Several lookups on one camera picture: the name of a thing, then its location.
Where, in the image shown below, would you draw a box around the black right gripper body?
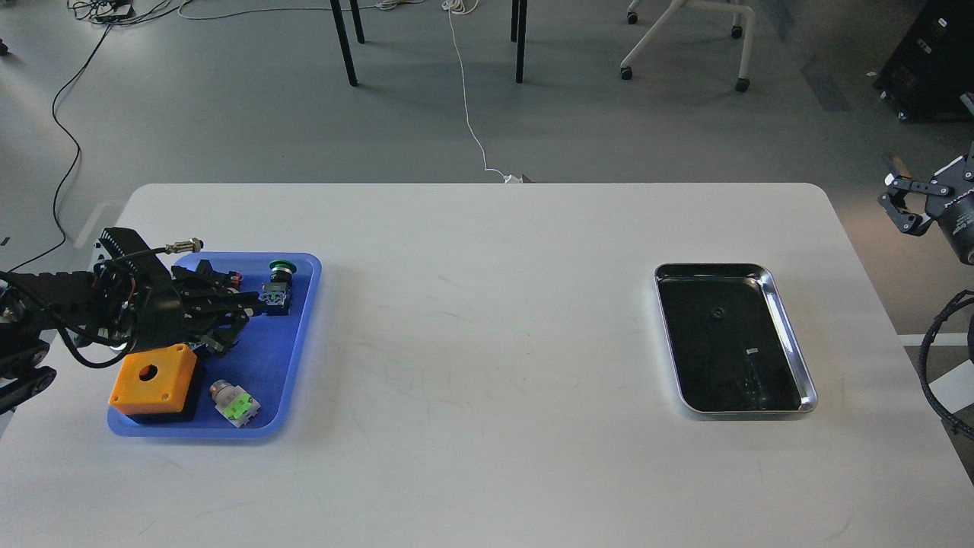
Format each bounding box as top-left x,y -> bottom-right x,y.
934,190 -> 973,265

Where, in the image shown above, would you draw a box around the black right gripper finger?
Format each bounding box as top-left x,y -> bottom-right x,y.
877,155 -> 956,236
944,142 -> 973,187

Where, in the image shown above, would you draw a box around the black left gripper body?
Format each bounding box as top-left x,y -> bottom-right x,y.
133,259 -> 191,352

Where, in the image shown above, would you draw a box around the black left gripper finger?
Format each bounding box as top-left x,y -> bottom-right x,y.
186,318 -> 248,358
182,292 -> 266,320

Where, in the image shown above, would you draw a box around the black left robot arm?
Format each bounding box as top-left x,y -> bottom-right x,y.
1,228 -> 267,413

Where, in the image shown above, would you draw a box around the blue plastic tray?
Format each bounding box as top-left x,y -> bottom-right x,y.
107,252 -> 321,440

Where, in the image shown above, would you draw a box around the silver button green contact block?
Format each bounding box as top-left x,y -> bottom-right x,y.
208,379 -> 261,428

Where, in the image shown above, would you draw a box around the orange and black button box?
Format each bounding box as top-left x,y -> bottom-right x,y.
108,343 -> 205,424

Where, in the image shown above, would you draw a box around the black equipment case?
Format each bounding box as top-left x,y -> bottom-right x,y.
873,1 -> 973,121

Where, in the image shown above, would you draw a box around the white wheeled chair base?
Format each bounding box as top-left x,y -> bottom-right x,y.
616,1 -> 758,94

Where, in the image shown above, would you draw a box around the silver metal tray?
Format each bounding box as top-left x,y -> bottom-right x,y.
654,263 -> 819,419

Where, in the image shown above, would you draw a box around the black table legs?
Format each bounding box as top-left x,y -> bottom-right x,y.
330,1 -> 528,87

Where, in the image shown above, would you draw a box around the black selector switch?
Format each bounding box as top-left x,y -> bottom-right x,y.
195,260 -> 243,292

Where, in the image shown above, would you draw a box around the green push button switch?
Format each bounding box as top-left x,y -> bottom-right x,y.
260,259 -> 297,316

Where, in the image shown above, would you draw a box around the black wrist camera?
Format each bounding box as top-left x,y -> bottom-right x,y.
93,228 -> 164,278

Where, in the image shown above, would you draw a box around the black floor cable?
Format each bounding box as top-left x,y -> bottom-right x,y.
0,0 -> 191,275

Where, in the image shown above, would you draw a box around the white floor cable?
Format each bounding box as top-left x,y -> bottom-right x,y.
440,0 -> 524,184

